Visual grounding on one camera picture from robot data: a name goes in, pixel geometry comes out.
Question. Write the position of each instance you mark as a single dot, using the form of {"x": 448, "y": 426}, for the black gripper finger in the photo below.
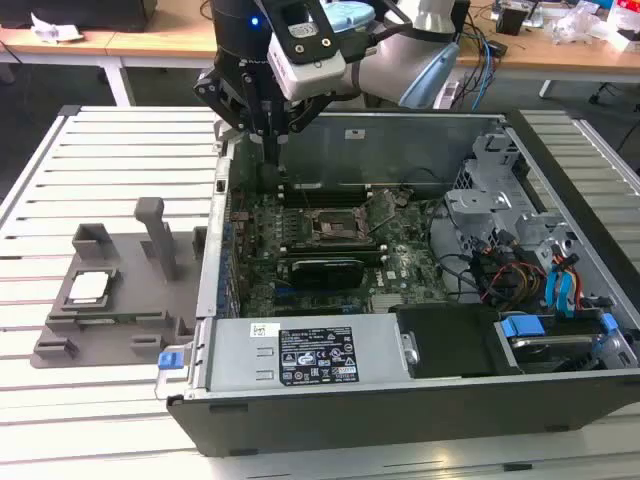
{"x": 307, "y": 112}
{"x": 220, "y": 92}

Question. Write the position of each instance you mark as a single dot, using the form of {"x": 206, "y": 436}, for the silver CPU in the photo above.
{"x": 89, "y": 288}

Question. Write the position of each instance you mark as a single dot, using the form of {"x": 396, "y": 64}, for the CPU socket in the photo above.
{"x": 332, "y": 225}

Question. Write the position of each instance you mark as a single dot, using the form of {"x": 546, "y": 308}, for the long wooden desk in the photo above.
{"x": 150, "y": 42}

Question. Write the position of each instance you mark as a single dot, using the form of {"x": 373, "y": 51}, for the round coin battery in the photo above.
{"x": 400, "y": 199}

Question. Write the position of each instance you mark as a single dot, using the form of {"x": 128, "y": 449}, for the white power strip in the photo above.
{"x": 446, "y": 95}

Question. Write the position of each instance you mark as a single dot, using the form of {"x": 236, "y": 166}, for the black graphics card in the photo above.
{"x": 325, "y": 274}

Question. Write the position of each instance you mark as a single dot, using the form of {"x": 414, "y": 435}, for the black flat case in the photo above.
{"x": 75, "y": 12}

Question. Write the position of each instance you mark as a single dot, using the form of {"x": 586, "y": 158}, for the green motherboard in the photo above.
{"x": 410, "y": 260}

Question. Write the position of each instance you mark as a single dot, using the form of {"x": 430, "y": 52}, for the black tower computer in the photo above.
{"x": 462, "y": 17}

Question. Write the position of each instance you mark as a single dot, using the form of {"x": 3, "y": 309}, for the crumpled white paper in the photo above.
{"x": 46, "y": 25}

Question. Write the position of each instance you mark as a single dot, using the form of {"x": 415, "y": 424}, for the metal drive cage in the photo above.
{"x": 475, "y": 205}

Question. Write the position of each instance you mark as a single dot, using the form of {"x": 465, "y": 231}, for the small black adapter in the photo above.
{"x": 498, "y": 48}

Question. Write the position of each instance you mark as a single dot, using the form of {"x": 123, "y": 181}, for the silver chipset heatsink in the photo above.
{"x": 386, "y": 303}

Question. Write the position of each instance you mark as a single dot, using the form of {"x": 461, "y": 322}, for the grey parts rack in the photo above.
{"x": 130, "y": 280}

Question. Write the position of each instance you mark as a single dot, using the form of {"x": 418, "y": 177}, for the black cube cooler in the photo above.
{"x": 512, "y": 21}

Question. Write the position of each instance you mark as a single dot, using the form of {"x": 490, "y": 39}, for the silver power supply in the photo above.
{"x": 240, "y": 360}

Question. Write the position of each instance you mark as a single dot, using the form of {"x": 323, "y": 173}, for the green RAM stick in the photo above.
{"x": 100, "y": 320}

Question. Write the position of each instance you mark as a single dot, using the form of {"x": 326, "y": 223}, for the black plastic bay cover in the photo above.
{"x": 450, "y": 340}

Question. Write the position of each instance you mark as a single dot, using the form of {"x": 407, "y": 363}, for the clear plastic bags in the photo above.
{"x": 575, "y": 25}

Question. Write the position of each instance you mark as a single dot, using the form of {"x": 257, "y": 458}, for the black chair base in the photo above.
{"x": 607, "y": 92}

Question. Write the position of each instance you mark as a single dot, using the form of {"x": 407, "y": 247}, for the hard disk blue carrier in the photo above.
{"x": 520, "y": 326}

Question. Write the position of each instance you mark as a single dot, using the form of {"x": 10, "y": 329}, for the black PC case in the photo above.
{"x": 400, "y": 420}

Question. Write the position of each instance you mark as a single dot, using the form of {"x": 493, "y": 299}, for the red box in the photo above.
{"x": 627, "y": 10}

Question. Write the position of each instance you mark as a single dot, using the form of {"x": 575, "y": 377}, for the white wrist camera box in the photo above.
{"x": 310, "y": 75}

